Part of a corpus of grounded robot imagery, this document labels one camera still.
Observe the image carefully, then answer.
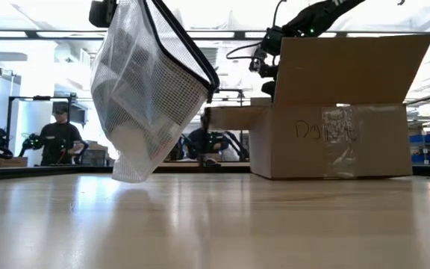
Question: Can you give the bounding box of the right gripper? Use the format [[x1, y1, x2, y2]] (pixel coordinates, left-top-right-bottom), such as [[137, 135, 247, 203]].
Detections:
[[249, 55, 279, 100]]

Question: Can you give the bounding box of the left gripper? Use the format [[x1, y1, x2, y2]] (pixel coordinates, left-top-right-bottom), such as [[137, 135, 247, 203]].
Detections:
[[88, 0, 119, 29]]

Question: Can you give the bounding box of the brown cardboard shipping box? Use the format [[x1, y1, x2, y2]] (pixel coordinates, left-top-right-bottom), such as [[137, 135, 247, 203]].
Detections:
[[204, 34, 430, 181]]

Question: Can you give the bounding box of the clear zip pouch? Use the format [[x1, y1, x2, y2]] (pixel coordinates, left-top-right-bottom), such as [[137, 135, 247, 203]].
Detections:
[[90, 0, 221, 185]]

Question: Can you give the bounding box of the person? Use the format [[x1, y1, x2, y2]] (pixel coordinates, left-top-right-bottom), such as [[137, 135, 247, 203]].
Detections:
[[186, 115, 231, 162], [37, 104, 86, 167]]

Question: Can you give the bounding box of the background cardboard box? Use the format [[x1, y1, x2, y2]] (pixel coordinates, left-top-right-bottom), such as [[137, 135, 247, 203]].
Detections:
[[0, 156, 29, 168]]

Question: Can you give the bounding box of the black background frame stand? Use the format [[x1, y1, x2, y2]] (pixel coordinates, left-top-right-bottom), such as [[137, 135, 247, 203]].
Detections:
[[4, 96, 89, 167], [214, 87, 244, 108]]

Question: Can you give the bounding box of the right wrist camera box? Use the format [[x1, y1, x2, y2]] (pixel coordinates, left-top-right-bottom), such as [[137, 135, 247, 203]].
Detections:
[[261, 25, 285, 57]]

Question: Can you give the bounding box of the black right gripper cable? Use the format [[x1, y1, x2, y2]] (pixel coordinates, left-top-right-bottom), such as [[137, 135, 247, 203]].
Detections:
[[225, 0, 287, 61]]

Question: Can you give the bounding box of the black aluminium table frame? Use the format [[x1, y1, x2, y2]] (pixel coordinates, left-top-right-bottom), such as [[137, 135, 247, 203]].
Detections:
[[0, 163, 430, 182]]

